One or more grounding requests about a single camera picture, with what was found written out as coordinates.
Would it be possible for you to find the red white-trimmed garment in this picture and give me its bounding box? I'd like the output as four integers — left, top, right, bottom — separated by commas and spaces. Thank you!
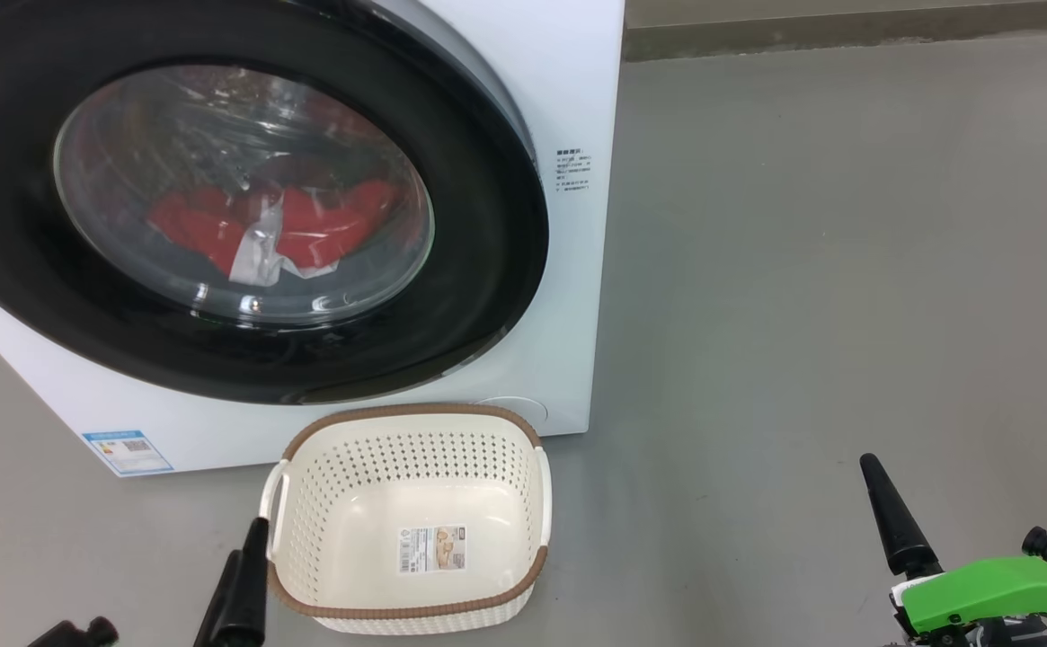
147, 178, 400, 284

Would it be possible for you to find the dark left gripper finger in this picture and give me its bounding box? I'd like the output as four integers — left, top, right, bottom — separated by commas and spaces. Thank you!
222, 518, 271, 647
195, 550, 242, 647

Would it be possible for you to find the blue energy label sticker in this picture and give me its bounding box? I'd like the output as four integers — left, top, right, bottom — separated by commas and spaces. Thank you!
83, 430, 174, 476

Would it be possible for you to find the product label sticker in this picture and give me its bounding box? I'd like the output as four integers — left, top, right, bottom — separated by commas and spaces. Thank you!
398, 526, 467, 574

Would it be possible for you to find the round drain filter cover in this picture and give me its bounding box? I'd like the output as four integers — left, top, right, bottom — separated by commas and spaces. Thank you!
478, 396, 548, 429

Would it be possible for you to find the printed warning text label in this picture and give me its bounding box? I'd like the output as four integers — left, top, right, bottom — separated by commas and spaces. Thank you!
555, 148, 593, 192

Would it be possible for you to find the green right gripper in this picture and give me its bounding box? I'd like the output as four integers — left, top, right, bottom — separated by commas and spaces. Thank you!
860, 454, 1047, 647

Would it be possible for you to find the black glass washer door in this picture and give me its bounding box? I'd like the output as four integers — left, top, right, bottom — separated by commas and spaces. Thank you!
0, 0, 549, 405

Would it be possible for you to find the white front-load washing machine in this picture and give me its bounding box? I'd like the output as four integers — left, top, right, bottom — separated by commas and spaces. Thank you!
0, 0, 626, 477

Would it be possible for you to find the cream basket brown rim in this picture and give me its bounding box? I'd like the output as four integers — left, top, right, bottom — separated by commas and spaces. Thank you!
259, 403, 553, 635

